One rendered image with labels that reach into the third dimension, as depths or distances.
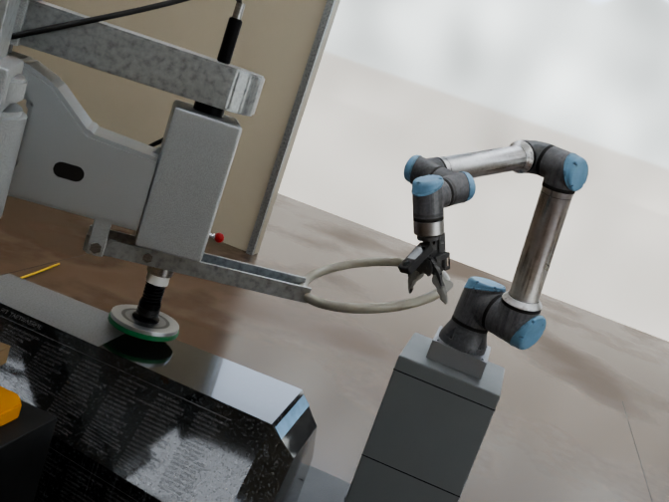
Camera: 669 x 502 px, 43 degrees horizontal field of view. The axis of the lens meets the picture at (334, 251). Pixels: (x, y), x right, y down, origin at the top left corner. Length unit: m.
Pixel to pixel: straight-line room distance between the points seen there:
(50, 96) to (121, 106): 5.53
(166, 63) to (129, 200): 0.40
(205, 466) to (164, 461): 0.11
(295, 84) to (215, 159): 4.95
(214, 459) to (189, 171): 0.80
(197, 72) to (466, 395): 1.55
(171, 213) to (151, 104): 5.40
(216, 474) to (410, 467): 1.16
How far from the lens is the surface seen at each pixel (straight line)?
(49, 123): 2.45
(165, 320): 2.70
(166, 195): 2.45
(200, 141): 2.43
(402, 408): 3.23
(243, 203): 7.51
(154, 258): 2.55
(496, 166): 2.86
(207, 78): 2.41
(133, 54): 2.41
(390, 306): 2.48
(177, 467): 2.34
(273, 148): 7.40
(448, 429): 3.23
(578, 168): 2.97
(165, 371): 2.49
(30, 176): 2.48
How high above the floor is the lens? 1.76
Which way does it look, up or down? 12 degrees down
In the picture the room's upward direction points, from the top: 19 degrees clockwise
